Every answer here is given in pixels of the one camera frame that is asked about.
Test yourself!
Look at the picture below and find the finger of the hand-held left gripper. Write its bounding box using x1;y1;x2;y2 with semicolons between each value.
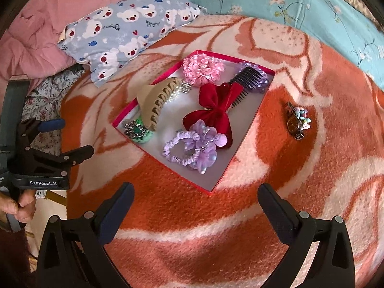
30;145;94;168
28;118;66;133

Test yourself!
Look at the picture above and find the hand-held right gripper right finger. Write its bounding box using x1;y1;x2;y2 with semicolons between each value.
257;183;356;288

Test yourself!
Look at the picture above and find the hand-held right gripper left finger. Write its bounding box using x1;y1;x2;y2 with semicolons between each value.
36;182;135;288

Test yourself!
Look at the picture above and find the silver chain necklace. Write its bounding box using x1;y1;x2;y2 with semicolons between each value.
124;120;147;139

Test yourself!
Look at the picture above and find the purple scrunchie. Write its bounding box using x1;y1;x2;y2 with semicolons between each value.
163;130;201;166

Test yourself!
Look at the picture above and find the red shallow box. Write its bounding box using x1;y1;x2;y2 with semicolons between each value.
112;49;276;197

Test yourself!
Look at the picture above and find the purple sequin flower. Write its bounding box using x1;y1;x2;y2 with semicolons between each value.
187;119;228;174

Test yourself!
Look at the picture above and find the beige claw clip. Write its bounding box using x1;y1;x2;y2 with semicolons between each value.
136;77;183;132

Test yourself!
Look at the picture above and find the red velvet bow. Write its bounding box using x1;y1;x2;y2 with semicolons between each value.
182;82;244;150

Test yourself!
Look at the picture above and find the black comb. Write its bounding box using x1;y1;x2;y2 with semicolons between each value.
227;66;264;110

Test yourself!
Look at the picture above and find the person's left forearm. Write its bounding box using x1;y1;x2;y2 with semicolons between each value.
0;213;34;281

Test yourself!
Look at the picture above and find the person's left hand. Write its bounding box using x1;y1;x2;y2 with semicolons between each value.
0;190;37;224

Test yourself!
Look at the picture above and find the purple floral cloth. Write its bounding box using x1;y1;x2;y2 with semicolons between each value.
22;64;86;153

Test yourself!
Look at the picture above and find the orange and white blanket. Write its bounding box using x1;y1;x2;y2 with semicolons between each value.
58;15;384;288

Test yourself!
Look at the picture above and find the green hair accessory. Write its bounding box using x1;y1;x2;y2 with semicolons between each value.
129;117;155;144

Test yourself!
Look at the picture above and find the colourful bead hair clip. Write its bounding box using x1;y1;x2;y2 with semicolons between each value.
292;106;312;131

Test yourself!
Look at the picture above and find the pink quilt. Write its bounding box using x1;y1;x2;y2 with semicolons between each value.
0;0;162;85

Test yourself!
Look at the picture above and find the blue bear print pillow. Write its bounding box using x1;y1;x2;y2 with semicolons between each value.
57;0;201;88

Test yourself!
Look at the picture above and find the purple flower hair accessory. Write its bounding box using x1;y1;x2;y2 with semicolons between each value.
238;61;270;94

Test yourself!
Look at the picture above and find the pink flower hair accessory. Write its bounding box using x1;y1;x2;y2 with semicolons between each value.
182;53;225;87

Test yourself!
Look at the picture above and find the teal floral pillow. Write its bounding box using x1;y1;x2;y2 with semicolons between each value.
159;0;384;90

